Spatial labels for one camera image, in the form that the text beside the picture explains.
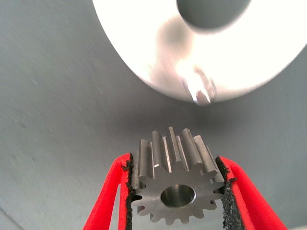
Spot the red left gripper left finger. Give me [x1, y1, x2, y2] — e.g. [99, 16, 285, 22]
[83, 153, 135, 230]

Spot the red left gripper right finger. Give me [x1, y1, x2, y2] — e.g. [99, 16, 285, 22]
[215, 155, 288, 230]

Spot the small steel planetary gear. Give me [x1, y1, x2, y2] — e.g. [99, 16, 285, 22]
[130, 126, 226, 226]

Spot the round metal carrier plate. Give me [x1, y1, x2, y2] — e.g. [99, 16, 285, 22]
[92, 0, 307, 107]

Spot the dark grey table cloth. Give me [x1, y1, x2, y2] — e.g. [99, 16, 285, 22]
[0, 0, 307, 230]

